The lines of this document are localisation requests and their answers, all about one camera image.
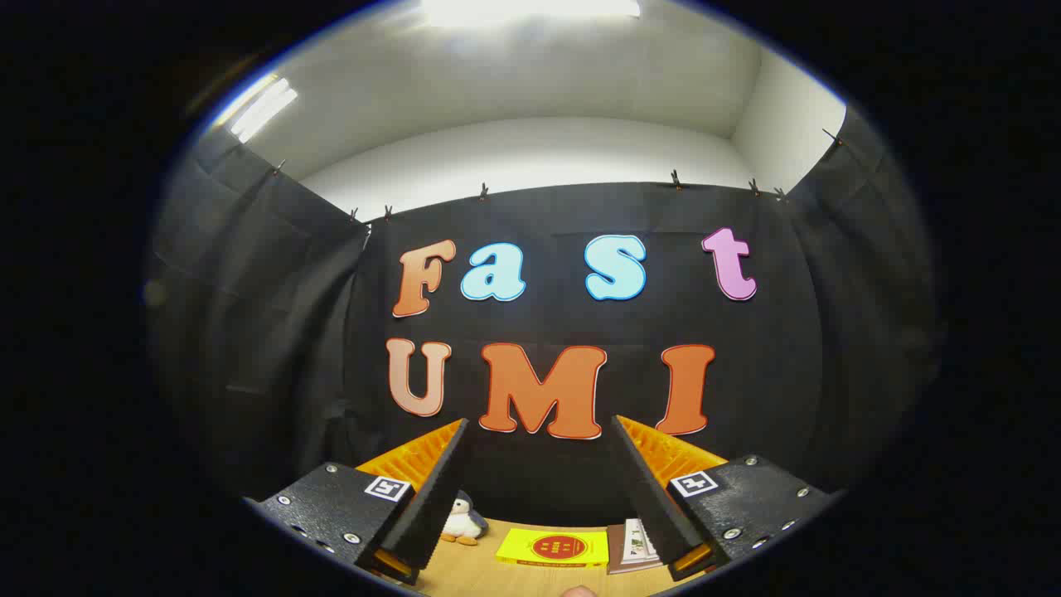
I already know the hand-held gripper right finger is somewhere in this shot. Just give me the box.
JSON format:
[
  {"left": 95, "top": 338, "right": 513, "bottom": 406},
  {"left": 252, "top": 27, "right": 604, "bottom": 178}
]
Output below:
[{"left": 611, "top": 414, "right": 836, "bottom": 581}]

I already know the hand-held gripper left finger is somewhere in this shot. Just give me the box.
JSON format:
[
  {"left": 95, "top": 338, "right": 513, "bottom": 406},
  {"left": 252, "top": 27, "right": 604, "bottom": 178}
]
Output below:
[{"left": 243, "top": 417, "right": 470, "bottom": 586}]

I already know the penguin plush toy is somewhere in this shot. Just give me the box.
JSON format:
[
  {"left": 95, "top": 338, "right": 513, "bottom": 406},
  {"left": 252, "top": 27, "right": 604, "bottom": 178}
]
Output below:
[{"left": 439, "top": 489, "right": 490, "bottom": 546}]

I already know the white illustrated cover book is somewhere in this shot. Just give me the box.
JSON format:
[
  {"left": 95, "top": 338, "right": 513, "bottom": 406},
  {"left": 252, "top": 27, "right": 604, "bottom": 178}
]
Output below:
[{"left": 623, "top": 518, "right": 661, "bottom": 565}]

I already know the brown cover book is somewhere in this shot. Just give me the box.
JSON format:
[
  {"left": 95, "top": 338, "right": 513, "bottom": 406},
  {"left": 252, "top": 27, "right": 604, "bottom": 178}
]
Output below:
[{"left": 606, "top": 522, "right": 668, "bottom": 575}]

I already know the yellow book with red circle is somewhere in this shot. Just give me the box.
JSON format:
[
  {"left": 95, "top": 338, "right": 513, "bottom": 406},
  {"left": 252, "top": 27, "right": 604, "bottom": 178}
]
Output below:
[{"left": 496, "top": 527, "right": 610, "bottom": 569}]

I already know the row of small cloth clips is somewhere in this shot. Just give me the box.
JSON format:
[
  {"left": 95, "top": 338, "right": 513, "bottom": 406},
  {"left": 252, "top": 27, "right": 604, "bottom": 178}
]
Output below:
[{"left": 269, "top": 129, "right": 842, "bottom": 225}]

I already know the ceiling light panel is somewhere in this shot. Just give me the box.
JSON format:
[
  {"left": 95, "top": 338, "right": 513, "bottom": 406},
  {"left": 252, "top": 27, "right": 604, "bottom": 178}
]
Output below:
[
  {"left": 228, "top": 76, "right": 299, "bottom": 143},
  {"left": 421, "top": 0, "right": 642, "bottom": 27}
]

